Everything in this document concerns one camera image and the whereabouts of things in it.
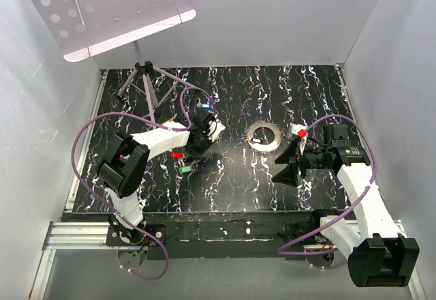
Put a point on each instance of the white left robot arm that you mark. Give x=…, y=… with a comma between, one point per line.
x=123, y=164

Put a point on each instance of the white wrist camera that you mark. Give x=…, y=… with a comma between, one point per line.
x=215, y=129
x=298, y=130

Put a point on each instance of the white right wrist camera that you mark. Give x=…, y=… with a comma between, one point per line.
x=298, y=130

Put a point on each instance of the white perforated music stand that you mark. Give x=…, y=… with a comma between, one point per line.
x=87, y=28

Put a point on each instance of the key with blue tag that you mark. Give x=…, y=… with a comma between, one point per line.
x=204, y=105

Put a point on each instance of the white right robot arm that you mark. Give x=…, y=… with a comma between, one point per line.
x=378, y=254

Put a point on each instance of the aluminium front rail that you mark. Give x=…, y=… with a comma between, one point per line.
x=66, y=236

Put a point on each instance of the key with red tag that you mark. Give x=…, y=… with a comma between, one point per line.
x=178, y=156

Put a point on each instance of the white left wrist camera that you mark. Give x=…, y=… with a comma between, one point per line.
x=215, y=129

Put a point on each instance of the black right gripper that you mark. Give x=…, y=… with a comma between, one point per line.
x=289, y=174

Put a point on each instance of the key with green tag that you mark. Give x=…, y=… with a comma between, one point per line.
x=188, y=169

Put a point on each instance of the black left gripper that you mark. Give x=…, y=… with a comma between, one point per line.
x=199, y=154

